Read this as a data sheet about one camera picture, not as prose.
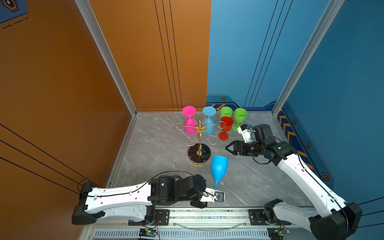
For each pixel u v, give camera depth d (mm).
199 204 544
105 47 833
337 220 363
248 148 642
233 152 656
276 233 703
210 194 499
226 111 1048
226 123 940
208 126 859
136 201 429
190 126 751
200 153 922
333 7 698
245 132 682
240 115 975
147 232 706
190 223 729
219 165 688
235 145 654
